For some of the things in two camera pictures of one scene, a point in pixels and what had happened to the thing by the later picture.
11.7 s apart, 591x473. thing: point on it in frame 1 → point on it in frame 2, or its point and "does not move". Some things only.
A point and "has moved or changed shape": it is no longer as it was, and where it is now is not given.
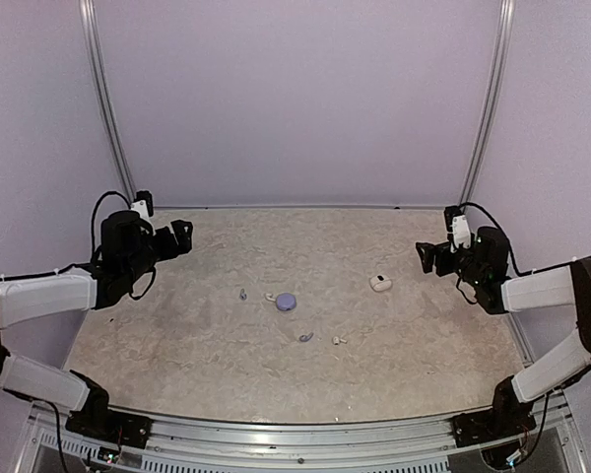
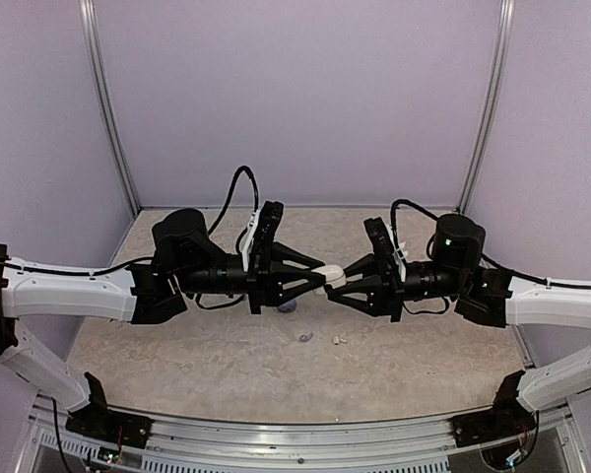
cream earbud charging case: x=380 y=283 has moved or changed shape
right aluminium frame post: x=505 y=24 does not move
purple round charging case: x=286 y=302 does not move
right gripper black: x=428 y=260 → x=384 y=286
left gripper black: x=170 y=249 → x=270 y=284
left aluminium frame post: x=88 y=8 does not move
